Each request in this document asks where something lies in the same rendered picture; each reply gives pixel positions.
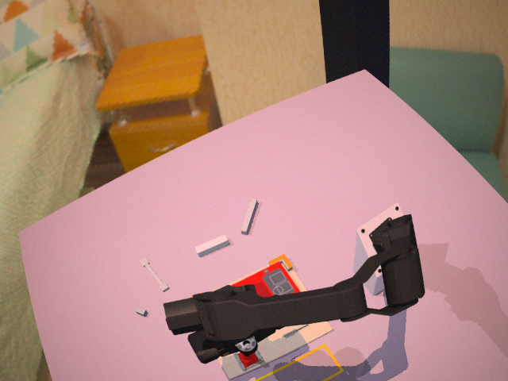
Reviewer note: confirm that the pale pink rectangular bar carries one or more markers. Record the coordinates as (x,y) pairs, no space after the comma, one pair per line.
(249,216)
(212,245)

